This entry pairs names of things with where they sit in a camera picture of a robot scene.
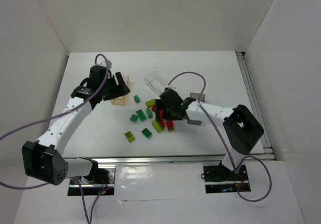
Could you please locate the small green 1x2 lego brick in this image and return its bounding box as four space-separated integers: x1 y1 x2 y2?
133 95 140 103

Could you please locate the lime printed lego brick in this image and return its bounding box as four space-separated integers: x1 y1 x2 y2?
124 131 135 143

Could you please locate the red 2x4 lego brick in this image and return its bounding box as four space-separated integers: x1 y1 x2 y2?
157 109 164 122

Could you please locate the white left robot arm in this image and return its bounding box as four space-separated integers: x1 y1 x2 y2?
22 65 130 185

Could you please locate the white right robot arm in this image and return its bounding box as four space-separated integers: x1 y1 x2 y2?
155 88 264 172

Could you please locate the lime 2x4 lego brick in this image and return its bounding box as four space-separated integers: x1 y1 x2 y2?
145 98 156 108

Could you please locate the tan translucent plastic container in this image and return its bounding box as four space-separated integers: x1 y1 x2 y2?
110 76 130 106

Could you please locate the red and lime stacked lego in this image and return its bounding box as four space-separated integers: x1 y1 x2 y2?
166 121 175 132

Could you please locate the dark green 2x4 lego brick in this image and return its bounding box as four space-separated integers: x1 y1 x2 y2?
136 109 147 122

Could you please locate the clear plastic container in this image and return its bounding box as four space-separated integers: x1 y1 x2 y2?
144 71 175 96

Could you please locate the grey translucent plastic container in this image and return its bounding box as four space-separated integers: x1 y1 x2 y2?
187 92 205 126

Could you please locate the dark green 2x2 lego brick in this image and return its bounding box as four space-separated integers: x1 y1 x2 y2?
130 115 138 123

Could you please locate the dark green printed lego brick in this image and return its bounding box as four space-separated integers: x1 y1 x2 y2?
141 128 152 139

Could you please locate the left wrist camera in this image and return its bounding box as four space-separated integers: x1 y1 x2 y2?
95 59 112 70

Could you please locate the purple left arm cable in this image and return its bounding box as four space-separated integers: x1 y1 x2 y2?
0 53 112 224

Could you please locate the aluminium mounting rail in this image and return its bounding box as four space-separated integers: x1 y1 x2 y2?
80 154 226 169

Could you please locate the aluminium side rail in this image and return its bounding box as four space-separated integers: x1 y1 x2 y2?
235 52 276 160

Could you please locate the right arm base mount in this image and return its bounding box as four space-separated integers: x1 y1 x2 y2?
201 165 251 194

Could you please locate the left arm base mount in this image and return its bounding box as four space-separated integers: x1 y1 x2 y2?
67 164 116 196

